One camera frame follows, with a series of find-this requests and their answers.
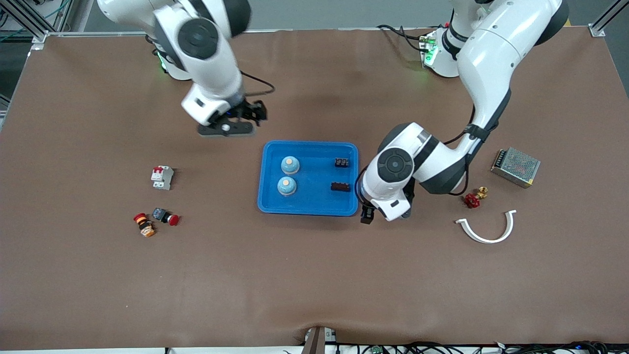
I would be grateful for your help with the metal mesh power supply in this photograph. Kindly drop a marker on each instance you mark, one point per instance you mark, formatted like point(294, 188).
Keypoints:
point(516, 167)

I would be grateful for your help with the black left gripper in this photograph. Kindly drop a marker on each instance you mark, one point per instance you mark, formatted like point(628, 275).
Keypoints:
point(367, 213)

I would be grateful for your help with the orange and red push button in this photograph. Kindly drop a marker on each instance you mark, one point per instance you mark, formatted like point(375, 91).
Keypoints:
point(145, 226)

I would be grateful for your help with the blue desk bell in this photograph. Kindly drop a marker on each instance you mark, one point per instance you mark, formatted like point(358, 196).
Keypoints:
point(290, 165)
point(287, 186)

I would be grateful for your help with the white circuit breaker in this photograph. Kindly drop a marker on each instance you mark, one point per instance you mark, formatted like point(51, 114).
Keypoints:
point(162, 178)

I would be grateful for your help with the blue plastic tray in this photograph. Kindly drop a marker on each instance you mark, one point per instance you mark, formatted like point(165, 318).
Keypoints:
point(314, 201)

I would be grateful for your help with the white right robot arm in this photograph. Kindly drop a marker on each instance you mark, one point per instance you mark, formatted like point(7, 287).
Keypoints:
point(206, 64)

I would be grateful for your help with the aluminium frame structure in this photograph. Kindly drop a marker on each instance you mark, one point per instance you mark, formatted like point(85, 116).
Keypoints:
point(29, 19)

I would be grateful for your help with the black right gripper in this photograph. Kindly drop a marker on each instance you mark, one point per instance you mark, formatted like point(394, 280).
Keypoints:
point(251, 111)

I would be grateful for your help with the aluminium frame post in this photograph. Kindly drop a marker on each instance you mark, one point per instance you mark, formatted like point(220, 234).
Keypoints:
point(602, 22)

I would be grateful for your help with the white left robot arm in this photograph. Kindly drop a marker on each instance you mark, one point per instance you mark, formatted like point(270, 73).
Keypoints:
point(486, 59)

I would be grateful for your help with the small green circuit board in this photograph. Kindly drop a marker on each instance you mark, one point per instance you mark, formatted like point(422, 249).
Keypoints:
point(377, 350)

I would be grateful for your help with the aluminium camera stand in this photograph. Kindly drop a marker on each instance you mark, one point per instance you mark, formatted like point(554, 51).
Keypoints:
point(317, 341)

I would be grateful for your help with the red emergency stop button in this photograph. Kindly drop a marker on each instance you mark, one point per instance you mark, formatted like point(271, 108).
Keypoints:
point(167, 217)

